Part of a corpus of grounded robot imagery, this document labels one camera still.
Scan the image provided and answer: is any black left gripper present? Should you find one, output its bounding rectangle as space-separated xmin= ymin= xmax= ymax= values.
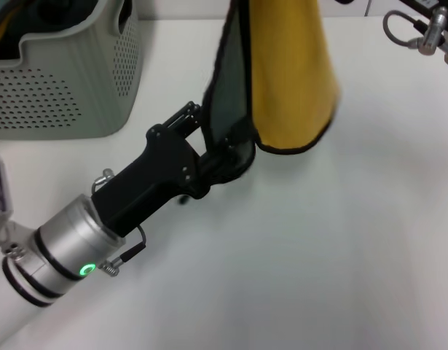
xmin=90 ymin=101 xmax=243 ymax=238

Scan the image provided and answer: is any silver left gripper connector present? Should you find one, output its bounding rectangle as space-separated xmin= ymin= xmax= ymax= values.
xmin=92 ymin=168 xmax=115 ymax=193

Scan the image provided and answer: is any yellow towel with black border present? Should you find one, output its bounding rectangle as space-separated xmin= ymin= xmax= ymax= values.
xmin=192 ymin=0 xmax=344 ymax=201

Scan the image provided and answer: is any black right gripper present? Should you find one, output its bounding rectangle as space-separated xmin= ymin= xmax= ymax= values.
xmin=401 ymin=0 xmax=447 ymax=14

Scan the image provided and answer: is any thin left gripper cable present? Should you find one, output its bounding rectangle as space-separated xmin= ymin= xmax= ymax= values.
xmin=99 ymin=225 xmax=148 ymax=279

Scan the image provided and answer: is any grey right gripper cable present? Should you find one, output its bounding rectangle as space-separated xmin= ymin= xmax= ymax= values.
xmin=382 ymin=9 xmax=428 ymax=48

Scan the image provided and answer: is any grey perforated storage box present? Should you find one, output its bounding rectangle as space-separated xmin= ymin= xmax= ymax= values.
xmin=0 ymin=0 xmax=143 ymax=141

